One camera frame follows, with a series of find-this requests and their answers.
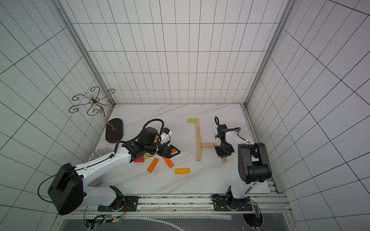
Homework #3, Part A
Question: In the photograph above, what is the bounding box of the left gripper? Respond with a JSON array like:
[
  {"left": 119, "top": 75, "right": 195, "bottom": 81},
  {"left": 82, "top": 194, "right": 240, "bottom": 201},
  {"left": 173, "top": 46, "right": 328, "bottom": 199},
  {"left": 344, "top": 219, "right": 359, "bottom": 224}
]
[{"left": 145, "top": 142, "right": 181, "bottom": 159}]

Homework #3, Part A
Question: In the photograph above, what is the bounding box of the natural wood block vertical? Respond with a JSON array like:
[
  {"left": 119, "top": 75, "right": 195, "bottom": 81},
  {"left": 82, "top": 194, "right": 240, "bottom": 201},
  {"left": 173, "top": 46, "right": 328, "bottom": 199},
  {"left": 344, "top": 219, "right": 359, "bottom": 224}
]
[{"left": 196, "top": 148, "right": 202, "bottom": 161}]

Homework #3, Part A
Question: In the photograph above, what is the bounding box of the orange block lower middle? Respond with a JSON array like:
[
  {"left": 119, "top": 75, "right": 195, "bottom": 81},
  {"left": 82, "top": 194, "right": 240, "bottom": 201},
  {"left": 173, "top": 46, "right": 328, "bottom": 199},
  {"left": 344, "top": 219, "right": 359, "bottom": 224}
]
[{"left": 163, "top": 158, "right": 174, "bottom": 168}]

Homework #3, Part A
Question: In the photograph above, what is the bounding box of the patterned round plate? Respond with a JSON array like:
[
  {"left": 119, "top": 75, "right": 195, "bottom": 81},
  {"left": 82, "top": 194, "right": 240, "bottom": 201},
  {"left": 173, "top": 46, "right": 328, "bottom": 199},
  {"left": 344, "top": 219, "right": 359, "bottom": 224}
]
[{"left": 88, "top": 148, "right": 110, "bottom": 162}]

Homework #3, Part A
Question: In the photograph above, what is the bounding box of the yellow block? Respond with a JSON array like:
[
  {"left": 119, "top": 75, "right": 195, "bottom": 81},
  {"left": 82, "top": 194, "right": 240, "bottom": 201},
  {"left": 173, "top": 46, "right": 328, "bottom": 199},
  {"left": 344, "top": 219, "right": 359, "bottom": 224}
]
[{"left": 175, "top": 168, "right": 190, "bottom": 175}]

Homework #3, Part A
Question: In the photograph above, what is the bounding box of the black wire ornament stand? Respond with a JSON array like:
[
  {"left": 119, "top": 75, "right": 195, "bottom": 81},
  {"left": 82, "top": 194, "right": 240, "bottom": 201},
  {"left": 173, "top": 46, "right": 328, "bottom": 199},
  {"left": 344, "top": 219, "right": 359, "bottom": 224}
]
[{"left": 68, "top": 86, "right": 124, "bottom": 144}]

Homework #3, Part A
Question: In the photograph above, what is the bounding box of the red block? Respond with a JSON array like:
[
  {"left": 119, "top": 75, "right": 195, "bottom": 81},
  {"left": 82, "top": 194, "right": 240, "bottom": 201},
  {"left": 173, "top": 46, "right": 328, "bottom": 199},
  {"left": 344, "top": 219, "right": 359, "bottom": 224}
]
[{"left": 134, "top": 157, "right": 145, "bottom": 163}]

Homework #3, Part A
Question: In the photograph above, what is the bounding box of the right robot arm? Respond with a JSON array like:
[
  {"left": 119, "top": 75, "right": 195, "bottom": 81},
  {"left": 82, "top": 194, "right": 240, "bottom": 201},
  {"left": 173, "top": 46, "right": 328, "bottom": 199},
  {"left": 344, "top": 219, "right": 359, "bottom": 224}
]
[{"left": 212, "top": 124, "right": 272, "bottom": 211}]

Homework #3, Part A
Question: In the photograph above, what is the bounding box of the orange block lower left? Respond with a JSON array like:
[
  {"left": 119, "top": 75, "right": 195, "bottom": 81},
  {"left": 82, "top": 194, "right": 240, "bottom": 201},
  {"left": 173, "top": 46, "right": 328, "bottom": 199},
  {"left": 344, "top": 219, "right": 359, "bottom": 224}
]
[{"left": 147, "top": 158, "right": 159, "bottom": 173}]

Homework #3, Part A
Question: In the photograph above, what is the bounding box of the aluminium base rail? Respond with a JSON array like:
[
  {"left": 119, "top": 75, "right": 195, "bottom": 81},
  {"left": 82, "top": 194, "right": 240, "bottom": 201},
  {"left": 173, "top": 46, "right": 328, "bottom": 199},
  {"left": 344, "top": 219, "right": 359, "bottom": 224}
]
[{"left": 98, "top": 194, "right": 291, "bottom": 216}]

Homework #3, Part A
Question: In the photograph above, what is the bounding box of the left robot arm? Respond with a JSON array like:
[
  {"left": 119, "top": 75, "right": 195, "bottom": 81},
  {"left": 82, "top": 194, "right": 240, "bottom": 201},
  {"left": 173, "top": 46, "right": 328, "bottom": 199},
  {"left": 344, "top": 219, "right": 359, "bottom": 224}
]
[{"left": 47, "top": 127, "right": 181, "bottom": 215}]

